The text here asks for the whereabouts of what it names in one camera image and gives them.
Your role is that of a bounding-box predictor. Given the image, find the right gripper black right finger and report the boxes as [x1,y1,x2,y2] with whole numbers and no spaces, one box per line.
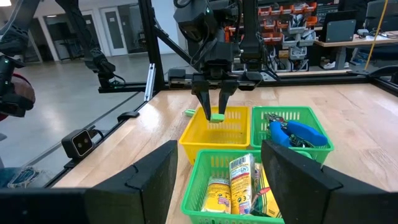
[260,139,398,224]

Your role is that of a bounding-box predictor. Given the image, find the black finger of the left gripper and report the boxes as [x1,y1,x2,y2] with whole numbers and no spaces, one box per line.
[191,81,213,121]
[218,80,240,116]

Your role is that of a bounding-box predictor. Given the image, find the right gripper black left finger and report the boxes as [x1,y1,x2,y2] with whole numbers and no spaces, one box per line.
[85,139,179,224]

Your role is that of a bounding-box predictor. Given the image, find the yellow crayon box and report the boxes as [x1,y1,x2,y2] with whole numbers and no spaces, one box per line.
[253,163,264,187]
[201,177,233,215]
[250,164,283,219]
[229,153,256,216]

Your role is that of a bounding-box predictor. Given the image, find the blue-handled pliers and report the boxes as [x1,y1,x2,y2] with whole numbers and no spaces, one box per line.
[264,113,330,149]

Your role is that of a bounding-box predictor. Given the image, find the large green plastic basket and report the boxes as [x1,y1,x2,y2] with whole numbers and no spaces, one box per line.
[250,106,335,165]

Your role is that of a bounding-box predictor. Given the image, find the yellow plastic basket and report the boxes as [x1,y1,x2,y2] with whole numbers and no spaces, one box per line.
[178,106,251,166]

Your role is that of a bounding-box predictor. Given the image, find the small green plastic basket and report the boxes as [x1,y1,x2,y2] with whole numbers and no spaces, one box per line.
[181,149,285,224]

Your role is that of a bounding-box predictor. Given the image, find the silver aluminium bar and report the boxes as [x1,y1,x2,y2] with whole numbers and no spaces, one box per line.
[144,63,156,103]

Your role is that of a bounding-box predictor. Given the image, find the shelf with orange grey bins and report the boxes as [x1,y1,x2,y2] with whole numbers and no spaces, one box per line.
[228,1,318,74]

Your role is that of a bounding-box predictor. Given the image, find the person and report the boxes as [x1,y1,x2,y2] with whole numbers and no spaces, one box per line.
[322,46,354,70]

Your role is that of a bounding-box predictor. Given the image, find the white door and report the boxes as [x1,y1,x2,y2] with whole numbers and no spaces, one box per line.
[99,6,128,57]

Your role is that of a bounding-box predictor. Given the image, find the dark grey monitor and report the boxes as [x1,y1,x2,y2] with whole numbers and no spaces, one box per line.
[318,9,358,43]

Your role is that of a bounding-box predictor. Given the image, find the person's leg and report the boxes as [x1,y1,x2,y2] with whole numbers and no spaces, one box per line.
[0,166,47,189]

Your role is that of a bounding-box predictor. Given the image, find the wooden desk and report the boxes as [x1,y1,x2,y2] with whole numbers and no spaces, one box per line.
[313,30,398,72]

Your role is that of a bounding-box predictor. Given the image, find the person's hand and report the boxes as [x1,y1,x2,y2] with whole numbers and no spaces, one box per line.
[12,74,37,110]

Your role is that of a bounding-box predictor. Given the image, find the black frame clamp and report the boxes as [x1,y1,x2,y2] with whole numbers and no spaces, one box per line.
[117,111,141,123]

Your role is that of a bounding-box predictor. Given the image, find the black table-level camera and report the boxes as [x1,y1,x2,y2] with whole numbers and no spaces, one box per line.
[61,128,96,161]

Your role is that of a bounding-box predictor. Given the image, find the yellow taut cable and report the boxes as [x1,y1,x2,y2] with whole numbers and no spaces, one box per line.
[363,0,389,72]

